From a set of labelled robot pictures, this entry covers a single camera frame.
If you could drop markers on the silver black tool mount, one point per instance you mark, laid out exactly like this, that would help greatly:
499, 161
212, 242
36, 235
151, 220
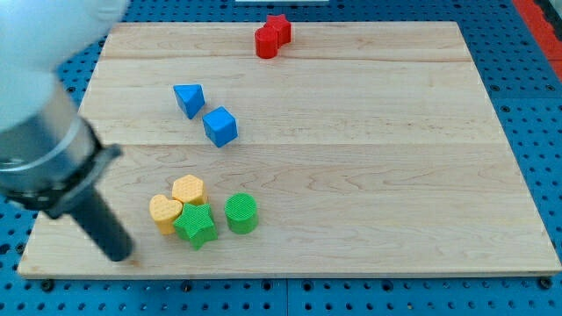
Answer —
51, 160

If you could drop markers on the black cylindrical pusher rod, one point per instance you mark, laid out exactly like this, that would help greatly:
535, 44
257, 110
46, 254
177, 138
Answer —
96, 218

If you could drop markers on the green star block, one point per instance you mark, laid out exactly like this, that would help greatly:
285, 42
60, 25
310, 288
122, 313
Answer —
196, 225

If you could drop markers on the green cylinder block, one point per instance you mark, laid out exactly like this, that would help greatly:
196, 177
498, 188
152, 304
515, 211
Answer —
241, 213

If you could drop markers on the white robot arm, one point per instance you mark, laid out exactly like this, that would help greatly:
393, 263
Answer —
37, 37

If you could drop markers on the red star block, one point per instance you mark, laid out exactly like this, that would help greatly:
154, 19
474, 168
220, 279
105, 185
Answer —
282, 26

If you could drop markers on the yellow heart block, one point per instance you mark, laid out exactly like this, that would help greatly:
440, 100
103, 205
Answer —
164, 212

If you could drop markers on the yellow hexagon block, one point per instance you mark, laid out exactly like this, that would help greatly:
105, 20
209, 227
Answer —
189, 190

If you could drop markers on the blue triangle block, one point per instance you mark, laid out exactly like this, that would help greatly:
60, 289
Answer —
190, 98

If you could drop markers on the blue cube block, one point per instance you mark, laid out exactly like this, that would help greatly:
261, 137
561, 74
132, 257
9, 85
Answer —
220, 126

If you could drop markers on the wooden board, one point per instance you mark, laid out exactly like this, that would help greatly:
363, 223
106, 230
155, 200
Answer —
372, 150

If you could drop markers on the red cylinder block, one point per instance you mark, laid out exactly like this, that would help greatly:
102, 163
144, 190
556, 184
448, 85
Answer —
266, 42

